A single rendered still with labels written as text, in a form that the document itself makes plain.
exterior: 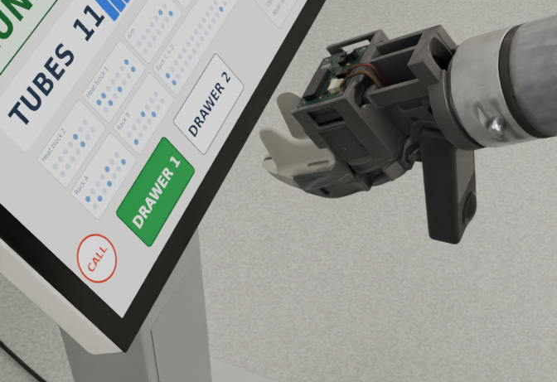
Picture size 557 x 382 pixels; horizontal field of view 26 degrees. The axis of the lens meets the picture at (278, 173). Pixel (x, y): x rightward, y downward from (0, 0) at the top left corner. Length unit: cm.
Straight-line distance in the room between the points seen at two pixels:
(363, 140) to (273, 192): 148
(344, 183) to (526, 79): 18
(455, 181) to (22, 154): 35
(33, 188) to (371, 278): 129
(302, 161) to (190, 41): 26
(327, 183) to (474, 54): 16
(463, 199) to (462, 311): 131
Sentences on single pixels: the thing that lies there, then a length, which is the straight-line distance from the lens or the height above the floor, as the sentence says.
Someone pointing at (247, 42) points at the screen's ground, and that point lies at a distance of 117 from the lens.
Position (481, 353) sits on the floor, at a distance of 214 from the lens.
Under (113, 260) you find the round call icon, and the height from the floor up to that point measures 100.
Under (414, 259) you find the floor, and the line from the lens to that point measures 223.
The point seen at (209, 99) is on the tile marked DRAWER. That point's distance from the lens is 112.
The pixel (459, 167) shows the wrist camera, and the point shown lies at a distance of 85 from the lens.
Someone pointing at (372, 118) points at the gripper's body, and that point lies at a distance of 82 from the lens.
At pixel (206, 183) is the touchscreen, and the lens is 110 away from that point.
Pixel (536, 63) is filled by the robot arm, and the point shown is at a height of 131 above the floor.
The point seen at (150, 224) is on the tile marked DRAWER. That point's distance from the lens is 105.
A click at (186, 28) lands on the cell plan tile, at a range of 112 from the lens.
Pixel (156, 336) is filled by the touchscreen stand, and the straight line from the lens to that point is 145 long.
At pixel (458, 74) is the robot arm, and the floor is 127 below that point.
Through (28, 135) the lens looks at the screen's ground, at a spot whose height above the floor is 110.
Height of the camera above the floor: 184
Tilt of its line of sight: 52 degrees down
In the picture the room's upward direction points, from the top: straight up
